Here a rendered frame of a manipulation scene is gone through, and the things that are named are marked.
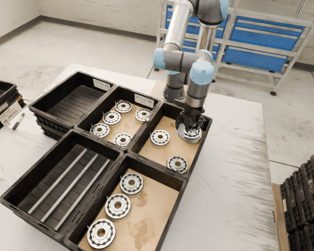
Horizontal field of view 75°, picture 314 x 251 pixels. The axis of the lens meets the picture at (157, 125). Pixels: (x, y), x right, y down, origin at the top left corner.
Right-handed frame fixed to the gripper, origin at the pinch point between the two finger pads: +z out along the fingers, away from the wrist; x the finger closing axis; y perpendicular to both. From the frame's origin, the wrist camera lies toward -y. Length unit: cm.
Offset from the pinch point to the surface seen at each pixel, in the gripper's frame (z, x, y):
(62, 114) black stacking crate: 17, -53, -47
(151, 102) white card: 9.9, -2.9, -33.1
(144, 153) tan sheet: 16.4, -16.4, -5.3
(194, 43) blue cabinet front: 51, 107, -165
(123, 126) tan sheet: 16.5, -21.9, -26.0
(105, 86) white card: 10, -25, -57
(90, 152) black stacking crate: 16.6, -41.5, -14.8
